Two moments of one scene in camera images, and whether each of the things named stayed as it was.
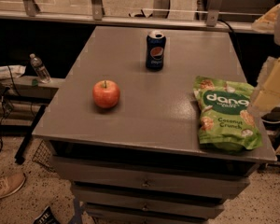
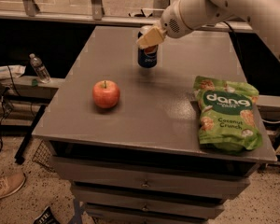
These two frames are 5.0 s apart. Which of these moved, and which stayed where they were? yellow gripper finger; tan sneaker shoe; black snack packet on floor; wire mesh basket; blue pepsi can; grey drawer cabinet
Moved: blue pepsi can; yellow gripper finger
Stayed: wire mesh basket; tan sneaker shoe; grey drawer cabinet; black snack packet on floor
